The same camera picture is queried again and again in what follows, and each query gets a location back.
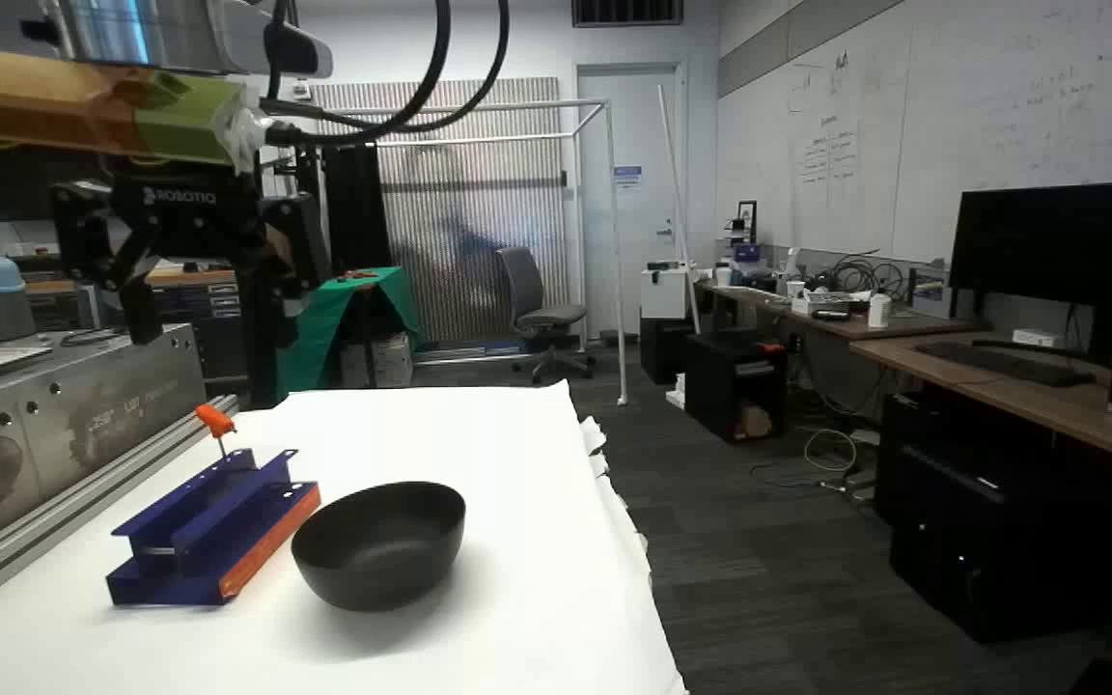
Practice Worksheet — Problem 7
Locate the black keyboard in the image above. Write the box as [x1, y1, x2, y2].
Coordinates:
[915, 339, 1091, 385]

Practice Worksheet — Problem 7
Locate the grey office chair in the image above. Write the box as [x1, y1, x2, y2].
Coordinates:
[499, 247, 589, 380]

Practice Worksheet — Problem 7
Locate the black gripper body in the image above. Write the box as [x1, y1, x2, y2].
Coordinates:
[50, 165, 279, 284]

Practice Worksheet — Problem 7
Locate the wooden desk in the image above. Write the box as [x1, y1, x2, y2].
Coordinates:
[713, 284, 1112, 456]

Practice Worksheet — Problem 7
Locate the blue and orange tool rack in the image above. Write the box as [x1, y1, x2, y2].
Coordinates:
[103, 449, 319, 605]

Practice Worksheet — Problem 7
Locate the white paper table cover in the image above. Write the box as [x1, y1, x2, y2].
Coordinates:
[0, 385, 687, 695]

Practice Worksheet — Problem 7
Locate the white pipe frame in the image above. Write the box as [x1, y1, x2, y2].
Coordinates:
[264, 95, 632, 409]

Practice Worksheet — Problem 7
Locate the white door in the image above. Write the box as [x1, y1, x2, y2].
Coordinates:
[578, 64, 678, 337]

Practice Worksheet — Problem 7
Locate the orange handled T tool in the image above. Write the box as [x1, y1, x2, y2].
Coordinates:
[192, 402, 237, 453]

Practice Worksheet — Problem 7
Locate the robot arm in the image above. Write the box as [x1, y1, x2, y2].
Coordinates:
[0, 0, 332, 344]

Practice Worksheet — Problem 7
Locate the black bowl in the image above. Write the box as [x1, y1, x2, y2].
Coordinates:
[291, 484, 466, 615]

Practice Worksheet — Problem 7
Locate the black cable loop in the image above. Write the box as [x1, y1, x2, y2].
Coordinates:
[259, 0, 512, 140]

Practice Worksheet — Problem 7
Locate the black computer monitor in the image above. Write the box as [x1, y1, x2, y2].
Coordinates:
[949, 183, 1112, 322]

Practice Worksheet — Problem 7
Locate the aluminium rail frame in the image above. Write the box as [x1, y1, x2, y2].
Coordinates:
[0, 324, 210, 586]

